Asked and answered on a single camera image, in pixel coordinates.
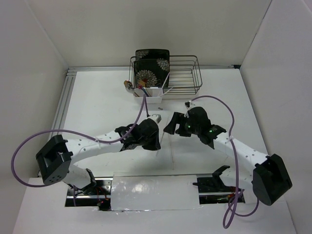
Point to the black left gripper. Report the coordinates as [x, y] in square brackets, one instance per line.
[155, 145]

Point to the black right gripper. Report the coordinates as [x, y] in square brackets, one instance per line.
[188, 117]

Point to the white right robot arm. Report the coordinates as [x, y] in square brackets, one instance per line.
[270, 178]

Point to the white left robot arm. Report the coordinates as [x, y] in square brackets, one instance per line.
[58, 157]

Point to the white plastic utensil caddy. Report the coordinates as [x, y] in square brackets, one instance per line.
[154, 95]

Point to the black floral plate front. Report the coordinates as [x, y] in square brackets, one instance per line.
[152, 71]

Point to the black floral plate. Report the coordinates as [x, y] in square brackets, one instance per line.
[152, 54]
[152, 71]

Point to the black floral plate rear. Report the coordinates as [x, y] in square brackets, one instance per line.
[152, 54]

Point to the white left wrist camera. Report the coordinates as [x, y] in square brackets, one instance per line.
[155, 117]

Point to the wire dish rack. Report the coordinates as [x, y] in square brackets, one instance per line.
[184, 76]

